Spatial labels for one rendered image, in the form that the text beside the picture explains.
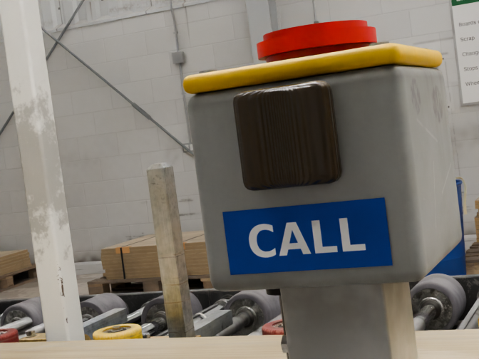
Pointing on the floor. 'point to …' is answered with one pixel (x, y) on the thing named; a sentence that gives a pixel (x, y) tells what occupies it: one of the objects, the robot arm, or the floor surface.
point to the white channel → (41, 169)
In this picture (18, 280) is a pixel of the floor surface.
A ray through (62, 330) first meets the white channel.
